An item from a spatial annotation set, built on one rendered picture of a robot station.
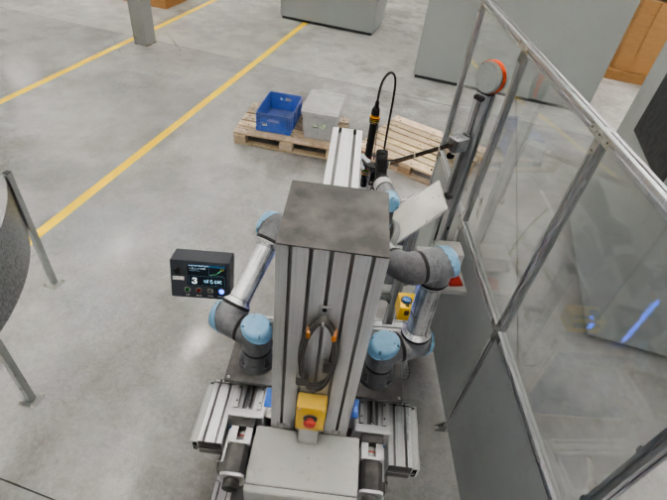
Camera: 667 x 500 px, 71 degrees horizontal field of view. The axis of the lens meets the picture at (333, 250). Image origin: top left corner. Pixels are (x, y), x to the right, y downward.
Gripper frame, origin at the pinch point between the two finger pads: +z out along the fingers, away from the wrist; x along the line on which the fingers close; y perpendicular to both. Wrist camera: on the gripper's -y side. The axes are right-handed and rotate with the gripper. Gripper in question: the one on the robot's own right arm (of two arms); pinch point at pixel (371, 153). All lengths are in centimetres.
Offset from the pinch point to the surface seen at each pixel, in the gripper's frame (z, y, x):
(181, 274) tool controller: -22, 47, -84
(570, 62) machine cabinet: 415, 100, 399
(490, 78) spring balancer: 31, -23, 63
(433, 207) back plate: 6, 35, 40
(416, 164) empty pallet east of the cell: 234, 151, 128
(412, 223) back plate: 6, 45, 31
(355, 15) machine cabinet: 707, 135, 157
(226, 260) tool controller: -21, 41, -64
